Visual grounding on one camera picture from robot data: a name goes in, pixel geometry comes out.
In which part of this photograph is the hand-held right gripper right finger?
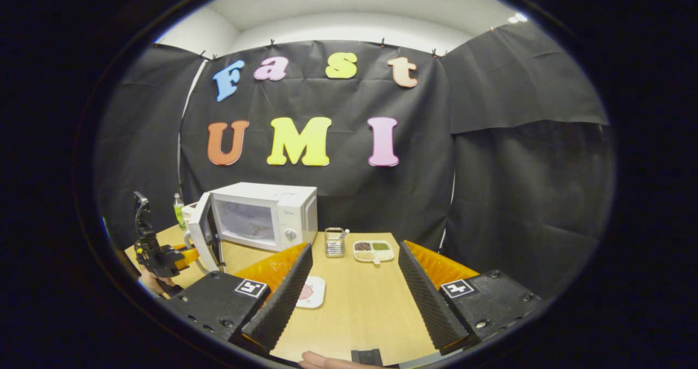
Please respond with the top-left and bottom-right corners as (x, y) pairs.
(398, 240), (543, 356)

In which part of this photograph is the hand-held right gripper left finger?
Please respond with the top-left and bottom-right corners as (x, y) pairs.
(164, 243), (314, 356)

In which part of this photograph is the white square plate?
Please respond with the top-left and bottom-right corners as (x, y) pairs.
(296, 276), (326, 310)

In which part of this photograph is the white microwave oven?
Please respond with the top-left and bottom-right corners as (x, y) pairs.
(187, 182), (318, 273)

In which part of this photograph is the white divided bean dish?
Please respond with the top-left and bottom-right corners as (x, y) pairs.
(353, 240), (395, 265)

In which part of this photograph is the metal wire rack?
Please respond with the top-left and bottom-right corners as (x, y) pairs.
(325, 227), (350, 258)

